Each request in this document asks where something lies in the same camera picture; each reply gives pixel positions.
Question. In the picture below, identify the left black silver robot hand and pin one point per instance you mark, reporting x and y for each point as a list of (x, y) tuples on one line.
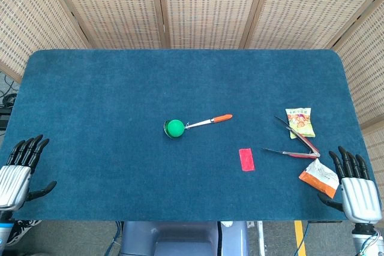
[(15, 179)]

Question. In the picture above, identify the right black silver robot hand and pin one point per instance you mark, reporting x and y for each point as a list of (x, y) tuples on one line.
[(360, 197)]

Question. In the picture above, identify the red rectangular packet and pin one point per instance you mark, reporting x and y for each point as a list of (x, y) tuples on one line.
[(247, 160)]

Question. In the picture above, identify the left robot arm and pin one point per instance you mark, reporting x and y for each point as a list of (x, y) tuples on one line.
[(4, 226)]

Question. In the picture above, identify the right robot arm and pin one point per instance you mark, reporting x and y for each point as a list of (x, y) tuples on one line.
[(361, 238)]

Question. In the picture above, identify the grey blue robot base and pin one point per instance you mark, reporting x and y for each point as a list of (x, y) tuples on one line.
[(180, 238)]

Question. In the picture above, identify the orange white snack packet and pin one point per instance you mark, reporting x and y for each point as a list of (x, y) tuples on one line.
[(322, 179)]

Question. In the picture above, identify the black white patterned object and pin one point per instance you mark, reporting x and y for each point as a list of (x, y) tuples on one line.
[(22, 230)]

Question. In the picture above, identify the metal kitchen tongs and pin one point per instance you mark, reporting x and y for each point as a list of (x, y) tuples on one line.
[(306, 142)]

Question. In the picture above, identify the yellow snack packet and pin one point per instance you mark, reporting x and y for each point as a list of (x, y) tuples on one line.
[(301, 121)]

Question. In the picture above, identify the white table leg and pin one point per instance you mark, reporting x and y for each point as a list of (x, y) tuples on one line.
[(260, 235)]

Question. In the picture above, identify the blue table mat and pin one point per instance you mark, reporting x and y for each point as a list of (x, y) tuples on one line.
[(120, 118)]

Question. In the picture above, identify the woven bamboo screen panel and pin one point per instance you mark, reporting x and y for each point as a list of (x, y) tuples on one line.
[(309, 7), (111, 7), (27, 22), (367, 73), (210, 7)]

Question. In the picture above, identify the green ball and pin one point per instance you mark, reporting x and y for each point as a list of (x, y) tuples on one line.
[(175, 128)]

